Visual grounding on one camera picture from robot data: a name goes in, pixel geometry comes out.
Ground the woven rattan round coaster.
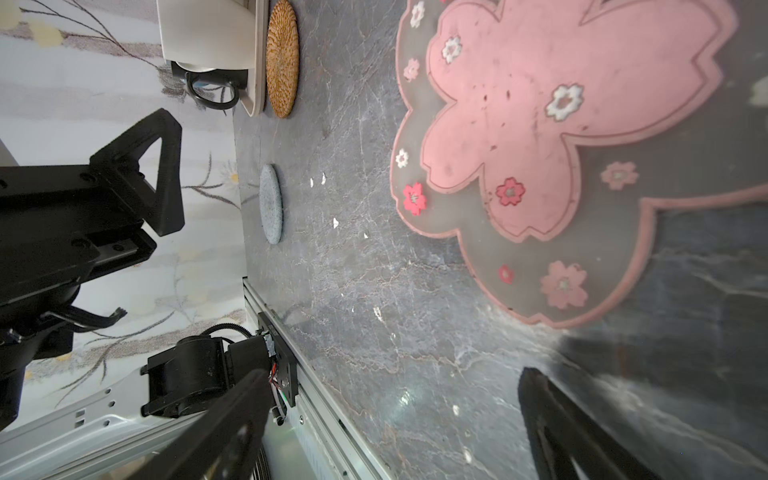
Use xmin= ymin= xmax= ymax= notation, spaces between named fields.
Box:
xmin=266 ymin=0 xmax=300 ymax=119

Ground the grey blue round coaster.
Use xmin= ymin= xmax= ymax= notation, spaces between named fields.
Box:
xmin=259 ymin=164 xmax=284 ymax=245

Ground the cream mug front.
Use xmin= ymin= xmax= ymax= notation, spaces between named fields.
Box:
xmin=156 ymin=0 xmax=256 ymax=71

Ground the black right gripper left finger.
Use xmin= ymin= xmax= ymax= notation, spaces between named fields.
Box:
xmin=131 ymin=369 xmax=273 ymax=480

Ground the pink cherry blossom coaster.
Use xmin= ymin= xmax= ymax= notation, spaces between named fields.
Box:
xmin=390 ymin=1 xmax=767 ymax=329

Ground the beige rectangular tray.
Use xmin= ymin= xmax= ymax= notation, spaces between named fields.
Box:
xmin=240 ymin=0 xmax=269 ymax=117

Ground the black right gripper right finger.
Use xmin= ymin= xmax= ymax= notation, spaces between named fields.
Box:
xmin=518 ymin=367 xmax=658 ymax=479

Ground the black mug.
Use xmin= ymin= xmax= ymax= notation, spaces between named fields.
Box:
xmin=170 ymin=61 xmax=248 ymax=111

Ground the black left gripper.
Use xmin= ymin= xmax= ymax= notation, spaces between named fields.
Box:
xmin=0 ymin=107 xmax=186 ymax=337

